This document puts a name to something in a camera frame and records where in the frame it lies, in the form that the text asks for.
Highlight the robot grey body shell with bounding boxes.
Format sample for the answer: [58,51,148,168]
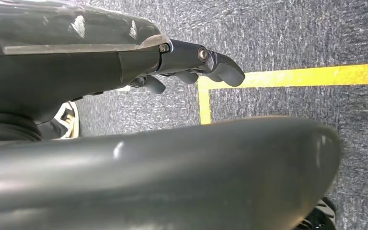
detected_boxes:
[0,115,342,230]

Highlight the black and white shoe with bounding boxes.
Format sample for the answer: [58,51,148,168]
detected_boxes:
[38,101,81,140]

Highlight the yellow floor tape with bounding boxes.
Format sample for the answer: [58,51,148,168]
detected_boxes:
[197,62,368,125]

